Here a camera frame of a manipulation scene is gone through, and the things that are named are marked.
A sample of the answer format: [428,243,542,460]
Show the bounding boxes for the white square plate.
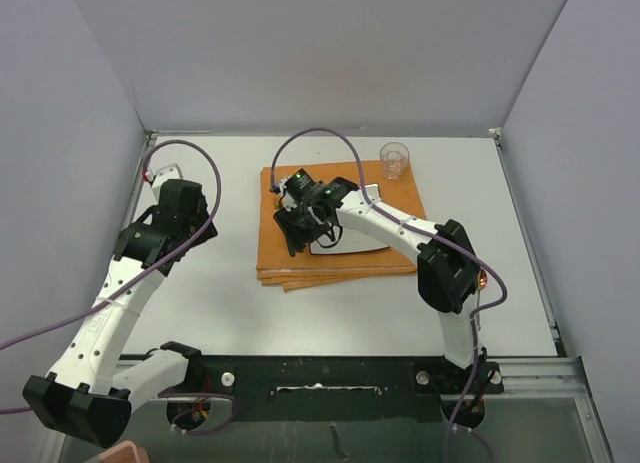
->
[307,183,391,257]

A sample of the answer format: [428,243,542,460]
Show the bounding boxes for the orange cloth napkin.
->
[256,160,427,286]

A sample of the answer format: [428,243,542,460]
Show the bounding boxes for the clear drinking glass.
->
[379,142,410,180]

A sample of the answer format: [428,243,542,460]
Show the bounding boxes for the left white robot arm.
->
[22,178,217,448]

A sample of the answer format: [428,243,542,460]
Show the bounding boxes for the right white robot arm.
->
[271,169,481,392]

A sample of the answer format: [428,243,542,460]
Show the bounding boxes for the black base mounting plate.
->
[165,356,504,430]

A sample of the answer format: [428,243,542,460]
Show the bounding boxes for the copper bowl spoon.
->
[474,269,488,332]

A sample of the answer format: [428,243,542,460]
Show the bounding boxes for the pink box corner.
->
[97,441,150,463]

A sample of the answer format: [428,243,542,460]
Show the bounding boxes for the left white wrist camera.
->
[142,163,183,201]

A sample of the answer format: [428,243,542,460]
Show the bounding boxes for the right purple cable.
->
[269,127,507,463]

